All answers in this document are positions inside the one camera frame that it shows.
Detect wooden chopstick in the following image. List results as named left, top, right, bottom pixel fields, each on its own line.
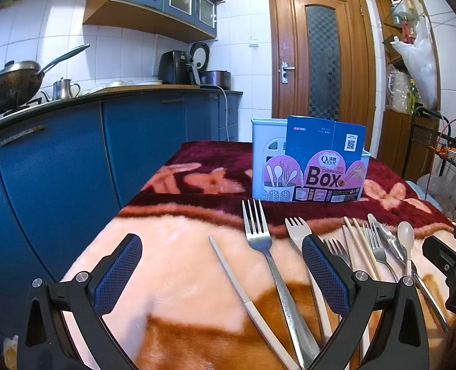
left=352, top=218, right=385, bottom=281
left=343, top=217, right=380, bottom=282

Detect white plastic bag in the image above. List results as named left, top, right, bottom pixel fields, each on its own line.
left=390, top=17, right=439, bottom=111

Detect wooden cutting board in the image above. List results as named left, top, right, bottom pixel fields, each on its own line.
left=92, top=84, right=198, bottom=93

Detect steel tongs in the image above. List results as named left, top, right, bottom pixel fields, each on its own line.
left=367, top=213, right=451, bottom=333

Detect blue cardboard package sleeve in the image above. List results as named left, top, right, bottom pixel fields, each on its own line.
left=264, top=115, right=368, bottom=203

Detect blue wall cabinet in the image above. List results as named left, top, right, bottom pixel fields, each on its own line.
left=83, top=0, right=225, bottom=44

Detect silver and white chopstick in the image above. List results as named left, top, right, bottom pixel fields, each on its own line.
left=208, top=235, right=298, bottom=370

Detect white-handled fork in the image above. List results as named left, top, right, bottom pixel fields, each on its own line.
left=285, top=217, right=333, bottom=348

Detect red and pink printed blanket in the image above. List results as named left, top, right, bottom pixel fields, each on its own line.
left=60, top=141, right=456, bottom=370

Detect dark rice cooker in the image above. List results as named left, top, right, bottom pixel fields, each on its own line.
left=189, top=41, right=232, bottom=89

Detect clear plastic jug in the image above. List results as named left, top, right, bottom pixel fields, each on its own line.
left=385, top=64, right=411, bottom=115

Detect large steel fork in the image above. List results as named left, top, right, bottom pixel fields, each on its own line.
left=242, top=199, right=322, bottom=370

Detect small steel fork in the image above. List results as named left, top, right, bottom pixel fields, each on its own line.
left=323, top=238, right=352, bottom=270

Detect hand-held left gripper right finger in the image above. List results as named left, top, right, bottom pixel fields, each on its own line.
left=301, top=234, right=431, bottom=370

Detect red cable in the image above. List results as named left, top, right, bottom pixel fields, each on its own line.
left=438, top=117, right=456, bottom=152

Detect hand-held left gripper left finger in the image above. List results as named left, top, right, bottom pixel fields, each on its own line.
left=23, top=233, right=144, bottom=370

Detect red bottle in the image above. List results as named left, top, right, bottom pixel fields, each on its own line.
left=401, top=15, right=416, bottom=44

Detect light blue plastic utensil holder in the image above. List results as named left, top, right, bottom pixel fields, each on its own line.
left=250, top=117, right=372, bottom=203

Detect black air fryer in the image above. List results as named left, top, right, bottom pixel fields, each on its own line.
left=157, top=50, right=201, bottom=86

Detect wooden wall shelf niche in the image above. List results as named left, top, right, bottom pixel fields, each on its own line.
left=372, top=0, right=453, bottom=186

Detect steel wok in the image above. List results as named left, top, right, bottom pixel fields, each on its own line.
left=0, top=43, right=91, bottom=115

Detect white power cable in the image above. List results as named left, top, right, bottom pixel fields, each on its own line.
left=202, top=84, right=231, bottom=142

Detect brown wooden door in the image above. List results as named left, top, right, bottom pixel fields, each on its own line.
left=267, top=0, right=377, bottom=159

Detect steel kettle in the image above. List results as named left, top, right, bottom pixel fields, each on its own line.
left=40, top=77, right=81, bottom=102

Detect black wire rack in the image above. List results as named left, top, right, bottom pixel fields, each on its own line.
left=401, top=107, right=456, bottom=225

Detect clear plastic bag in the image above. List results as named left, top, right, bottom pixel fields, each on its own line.
left=416, top=173, right=456, bottom=209

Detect slim steel fork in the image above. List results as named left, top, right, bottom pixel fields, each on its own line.
left=362, top=221, right=399, bottom=283

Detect blue base cabinet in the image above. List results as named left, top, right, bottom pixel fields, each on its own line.
left=0, top=88, right=244, bottom=359

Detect white plastic spoon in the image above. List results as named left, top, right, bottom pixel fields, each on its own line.
left=397, top=221, right=416, bottom=279

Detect gas stove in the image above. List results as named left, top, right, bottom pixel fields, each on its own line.
left=0, top=97, right=44, bottom=121

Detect silver door handle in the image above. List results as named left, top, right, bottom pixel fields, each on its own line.
left=279, top=61, right=296, bottom=84

